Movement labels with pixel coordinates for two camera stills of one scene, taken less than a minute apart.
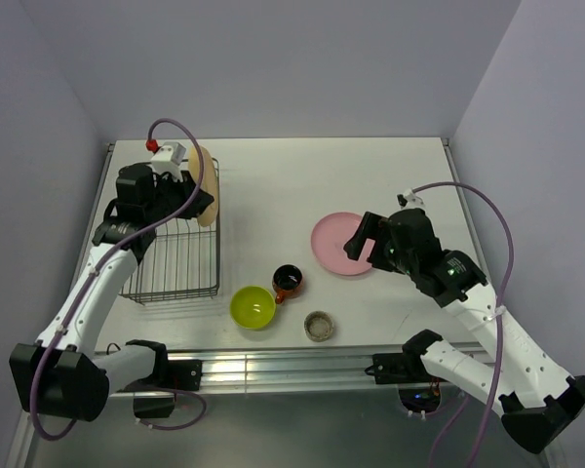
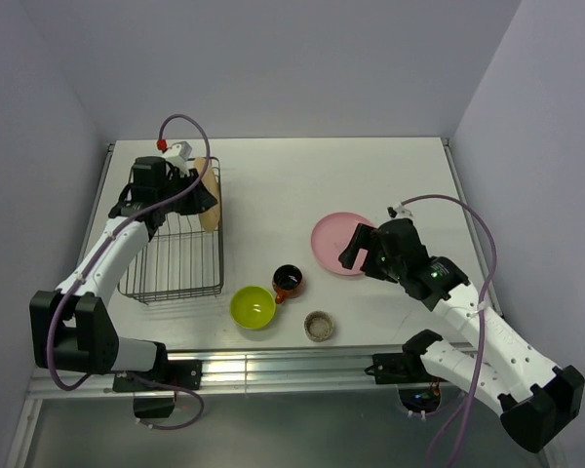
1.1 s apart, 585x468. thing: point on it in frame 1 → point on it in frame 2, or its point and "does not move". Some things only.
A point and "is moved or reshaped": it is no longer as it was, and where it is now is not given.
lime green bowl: [253, 307] does not move
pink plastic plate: [331, 233] does not move
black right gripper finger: [369, 228] → [364, 238]
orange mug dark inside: [286, 282] does not move
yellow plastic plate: [210, 182] is moved or reshaped
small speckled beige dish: [318, 326] does not move
